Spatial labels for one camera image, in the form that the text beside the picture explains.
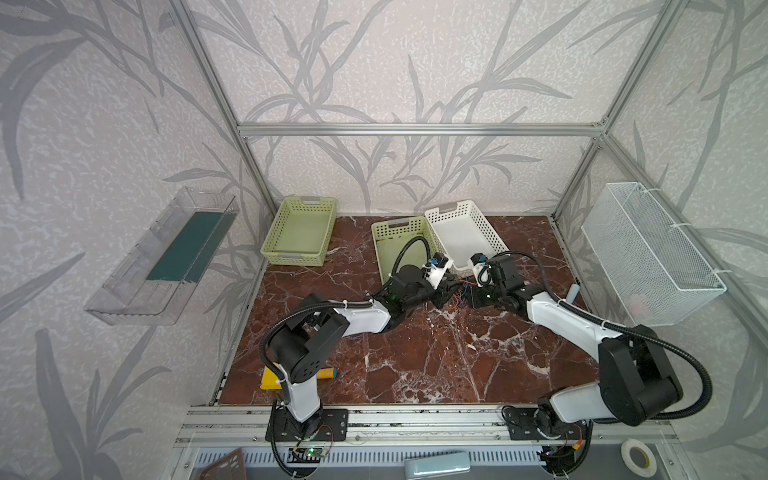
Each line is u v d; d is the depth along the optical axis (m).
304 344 0.48
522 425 0.73
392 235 1.12
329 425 0.73
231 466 0.68
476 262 0.81
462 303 0.89
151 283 0.63
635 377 0.43
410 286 0.70
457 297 0.86
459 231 1.17
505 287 0.69
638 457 0.69
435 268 0.74
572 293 0.96
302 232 1.16
